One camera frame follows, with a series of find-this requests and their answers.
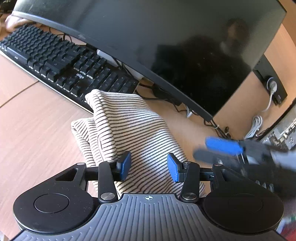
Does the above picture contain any striped beige long-sleeve shirt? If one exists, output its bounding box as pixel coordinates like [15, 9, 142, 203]
[71, 89, 187, 196]

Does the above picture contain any white glass-panel PC case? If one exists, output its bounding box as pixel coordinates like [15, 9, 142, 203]
[259, 99, 296, 150]

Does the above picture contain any black curved monitor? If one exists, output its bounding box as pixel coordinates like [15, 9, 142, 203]
[13, 1, 286, 121]

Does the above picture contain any black mechanical keyboard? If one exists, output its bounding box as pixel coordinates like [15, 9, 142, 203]
[1, 25, 139, 113]

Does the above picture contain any pink cloth under monitor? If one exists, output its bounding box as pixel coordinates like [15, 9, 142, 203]
[4, 15, 35, 33]

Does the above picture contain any white power cable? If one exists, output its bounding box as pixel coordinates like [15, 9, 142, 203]
[244, 79, 278, 140]

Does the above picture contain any black wall power strip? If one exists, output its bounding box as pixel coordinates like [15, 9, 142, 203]
[253, 55, 287, 105]

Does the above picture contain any black cable bundle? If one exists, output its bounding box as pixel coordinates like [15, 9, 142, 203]
[55, 32, 232, 140]

